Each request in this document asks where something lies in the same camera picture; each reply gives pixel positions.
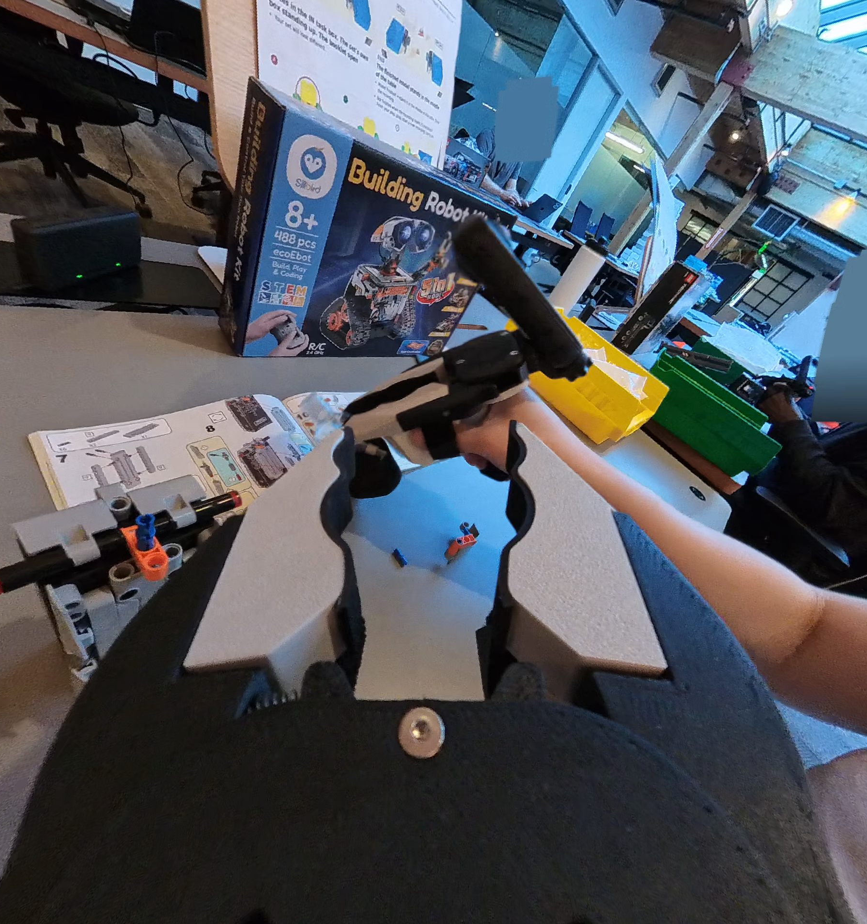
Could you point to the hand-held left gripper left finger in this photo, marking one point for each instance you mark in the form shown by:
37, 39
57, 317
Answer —
274, 585

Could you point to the white water bottle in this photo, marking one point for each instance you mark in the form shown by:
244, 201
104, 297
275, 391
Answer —
578, 278

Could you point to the open instruction booklet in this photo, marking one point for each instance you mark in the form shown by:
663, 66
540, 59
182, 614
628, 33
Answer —
173, 433

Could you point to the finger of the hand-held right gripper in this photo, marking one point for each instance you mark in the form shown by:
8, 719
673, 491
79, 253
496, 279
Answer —
393, 432
397, 393

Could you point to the grey bracket with orange connector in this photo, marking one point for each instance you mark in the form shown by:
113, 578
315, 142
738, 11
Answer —
462, 543

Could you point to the black laptop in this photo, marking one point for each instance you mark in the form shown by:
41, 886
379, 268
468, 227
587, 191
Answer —
545, 209

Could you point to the white plastic bag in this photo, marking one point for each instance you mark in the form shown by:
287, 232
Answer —
621, 375

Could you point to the black office chair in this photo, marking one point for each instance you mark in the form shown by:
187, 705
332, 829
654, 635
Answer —
65, 108

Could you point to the wooden board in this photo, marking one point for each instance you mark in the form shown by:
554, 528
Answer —
227, 86

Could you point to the robot kit box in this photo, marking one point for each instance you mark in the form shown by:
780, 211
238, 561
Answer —
310, 238

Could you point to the grey desk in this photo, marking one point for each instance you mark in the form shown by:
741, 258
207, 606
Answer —
115, 361

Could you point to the tall black box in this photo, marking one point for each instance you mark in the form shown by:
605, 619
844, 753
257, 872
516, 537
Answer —
653, 310

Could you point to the green plastic bin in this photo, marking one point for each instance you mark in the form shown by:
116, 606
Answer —
715, 426

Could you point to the person's right forearm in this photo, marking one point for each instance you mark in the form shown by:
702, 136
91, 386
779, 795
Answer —
729, 577

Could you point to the grey and black brick model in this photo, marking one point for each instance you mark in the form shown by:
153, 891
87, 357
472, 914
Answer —
58, 530

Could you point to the black power box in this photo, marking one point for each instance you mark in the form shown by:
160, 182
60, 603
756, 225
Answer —
72, 245

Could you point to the printed task sheet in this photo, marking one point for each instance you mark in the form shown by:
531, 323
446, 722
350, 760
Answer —
404, 72

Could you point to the person's right hand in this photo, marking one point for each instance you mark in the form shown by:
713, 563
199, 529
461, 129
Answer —
487, 447

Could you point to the yellow plastic bin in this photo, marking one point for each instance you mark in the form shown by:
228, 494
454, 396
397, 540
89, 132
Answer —
606, 411

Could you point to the person's leg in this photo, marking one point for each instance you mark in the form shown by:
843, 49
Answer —
859, 830

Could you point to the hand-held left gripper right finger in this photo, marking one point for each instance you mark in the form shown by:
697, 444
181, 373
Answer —
585, 585

